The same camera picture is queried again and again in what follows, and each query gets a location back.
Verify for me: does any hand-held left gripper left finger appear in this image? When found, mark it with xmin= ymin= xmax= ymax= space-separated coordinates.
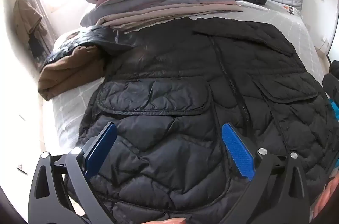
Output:
xmin=28 ymin=122 xmax=118 ymax=224

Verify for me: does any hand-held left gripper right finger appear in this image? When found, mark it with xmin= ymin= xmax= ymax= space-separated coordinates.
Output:
xmin=221 ymin=122 xmax=311 ymax=224

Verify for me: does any black quilted jacket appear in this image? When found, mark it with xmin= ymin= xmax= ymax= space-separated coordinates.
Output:
xmin=64 ymin=18 xmax=339 ymax=224

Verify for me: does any bed with white grid sheet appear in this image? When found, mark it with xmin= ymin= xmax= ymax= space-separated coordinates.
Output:
xmin=51 ymin=0 xmax=322 ymax=150

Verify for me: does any brown coat with black lining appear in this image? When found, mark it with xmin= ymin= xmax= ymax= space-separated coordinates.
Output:
xmin=38 ymin=26 xmax=135 ymax=101

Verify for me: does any hanging dark garment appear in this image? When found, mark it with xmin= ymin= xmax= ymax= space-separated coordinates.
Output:
xmin=28 ymin=31 xmax=51 ymax=60

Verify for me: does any hanging brown coat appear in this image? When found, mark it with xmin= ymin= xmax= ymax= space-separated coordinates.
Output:
xmin=12 ymin=0 xmax=43 ymax=44

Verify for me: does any stack of folded blankets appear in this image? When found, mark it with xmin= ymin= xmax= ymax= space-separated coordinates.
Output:
xmin=79 ymin=0 xmax=244 ymax=34

